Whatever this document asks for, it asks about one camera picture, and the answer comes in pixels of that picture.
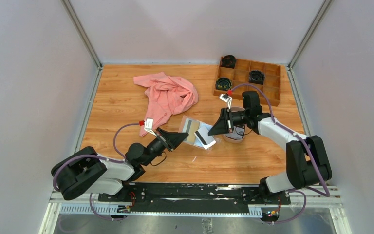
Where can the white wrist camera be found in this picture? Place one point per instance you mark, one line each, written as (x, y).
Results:
(227, 99)
(148, 126)

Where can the pink cloth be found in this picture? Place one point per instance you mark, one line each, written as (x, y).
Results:
(167, 96)

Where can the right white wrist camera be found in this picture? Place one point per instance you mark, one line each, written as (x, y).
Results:
(227, 99)

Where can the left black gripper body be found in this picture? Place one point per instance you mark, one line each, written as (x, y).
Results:
(156, 148)

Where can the pink oval card tray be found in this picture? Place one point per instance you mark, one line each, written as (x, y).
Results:
(236, 136)

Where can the black coil bottom left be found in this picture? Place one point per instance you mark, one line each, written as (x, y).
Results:
(223, 84)

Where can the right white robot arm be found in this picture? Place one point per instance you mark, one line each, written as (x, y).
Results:
(307, 164)

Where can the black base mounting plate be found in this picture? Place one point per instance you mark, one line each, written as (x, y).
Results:
(206, 200)

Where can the white striped credit card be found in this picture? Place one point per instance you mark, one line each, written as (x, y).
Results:
(205, 140)

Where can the gold credit card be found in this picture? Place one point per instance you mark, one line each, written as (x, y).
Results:
(192, 127)

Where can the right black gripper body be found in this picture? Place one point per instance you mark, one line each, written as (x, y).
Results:
(236, 118)

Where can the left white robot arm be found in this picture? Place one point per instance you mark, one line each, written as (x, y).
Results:
(88, 172)

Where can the black coil top left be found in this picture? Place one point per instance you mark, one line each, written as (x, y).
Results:
(228, 61)

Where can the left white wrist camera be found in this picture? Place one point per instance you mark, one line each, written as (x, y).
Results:
(148, 126)

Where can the wooden compartment tray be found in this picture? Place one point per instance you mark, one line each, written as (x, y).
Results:
(240, 75)

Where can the black coil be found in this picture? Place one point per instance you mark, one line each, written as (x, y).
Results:
(256, 77)
(223, 84)
(228, 61)

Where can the black coil middle right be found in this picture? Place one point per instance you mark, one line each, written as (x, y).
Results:
(256, 77)

